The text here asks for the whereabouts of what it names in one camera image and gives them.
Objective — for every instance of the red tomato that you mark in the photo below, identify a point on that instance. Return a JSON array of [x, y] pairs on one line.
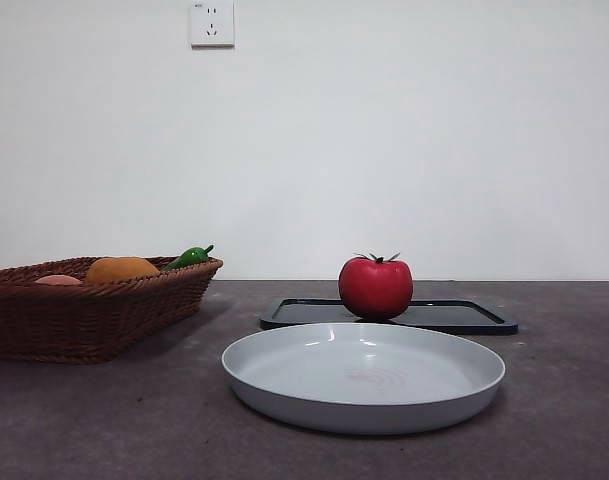
[[376, 290]]

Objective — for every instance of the green pepper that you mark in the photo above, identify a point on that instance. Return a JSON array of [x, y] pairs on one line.
[[186, 258]]

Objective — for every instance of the pale grey round plate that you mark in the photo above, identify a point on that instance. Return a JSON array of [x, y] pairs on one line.
[[364, 395]]

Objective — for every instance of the dark rectangular tray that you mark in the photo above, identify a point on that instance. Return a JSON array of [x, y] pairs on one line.
[[454, 315]]

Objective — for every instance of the yellow-orange potato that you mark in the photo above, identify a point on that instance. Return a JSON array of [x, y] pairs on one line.
[[121, 269]]

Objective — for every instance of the brown wicker basket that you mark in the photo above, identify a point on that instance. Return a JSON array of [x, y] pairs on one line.
[[84, 320]]

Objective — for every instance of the pinkish brown egg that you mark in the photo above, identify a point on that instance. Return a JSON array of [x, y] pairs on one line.
[[59, 280]]

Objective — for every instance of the white wall socket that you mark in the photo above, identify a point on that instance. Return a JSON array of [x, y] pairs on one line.
[[213, 25]]

